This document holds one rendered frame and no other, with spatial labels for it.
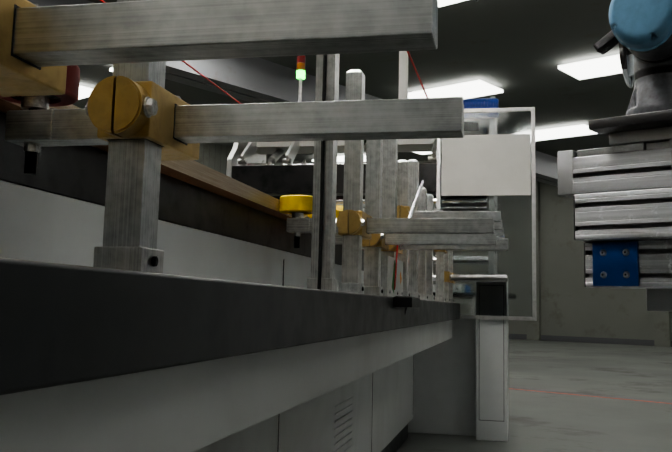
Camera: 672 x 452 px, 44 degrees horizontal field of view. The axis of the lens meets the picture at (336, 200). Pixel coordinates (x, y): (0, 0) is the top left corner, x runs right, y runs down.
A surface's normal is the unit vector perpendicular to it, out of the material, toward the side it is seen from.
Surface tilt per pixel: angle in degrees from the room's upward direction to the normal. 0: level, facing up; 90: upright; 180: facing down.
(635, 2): 97
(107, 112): 90
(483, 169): 90
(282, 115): 90
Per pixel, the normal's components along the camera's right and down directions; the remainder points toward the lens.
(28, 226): 0.98, 0.00
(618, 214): -0.65, -0.11
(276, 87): 0.76, -0.07
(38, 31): -0.22, -0.13
